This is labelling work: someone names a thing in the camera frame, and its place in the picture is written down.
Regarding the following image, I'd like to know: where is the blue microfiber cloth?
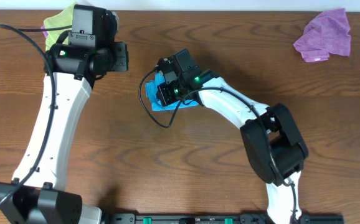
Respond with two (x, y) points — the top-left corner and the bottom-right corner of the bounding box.
(144, 72), (199, 112)

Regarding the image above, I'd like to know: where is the folded pink cloth in stack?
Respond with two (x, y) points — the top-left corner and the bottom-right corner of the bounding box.
(40, 26), (48, 39)

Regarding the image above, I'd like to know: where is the crumpled pink cloth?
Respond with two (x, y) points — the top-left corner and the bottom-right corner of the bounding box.
(293, 8), (351, 62)

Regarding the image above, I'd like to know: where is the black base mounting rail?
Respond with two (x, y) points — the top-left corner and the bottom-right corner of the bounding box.
(100, 213), (344, 224)

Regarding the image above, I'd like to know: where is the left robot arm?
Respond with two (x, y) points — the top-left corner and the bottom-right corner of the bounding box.
(0, 42), (129, 223)

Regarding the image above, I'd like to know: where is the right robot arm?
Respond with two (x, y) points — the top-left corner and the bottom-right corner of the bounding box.
(156, 70), (308, 223)

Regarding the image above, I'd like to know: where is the black right camera cable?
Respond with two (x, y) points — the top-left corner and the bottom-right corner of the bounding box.
(138, 65), (299, 224)

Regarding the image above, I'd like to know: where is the top green folded cloth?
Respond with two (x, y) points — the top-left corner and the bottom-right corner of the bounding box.
(44, 2), (77, 50)

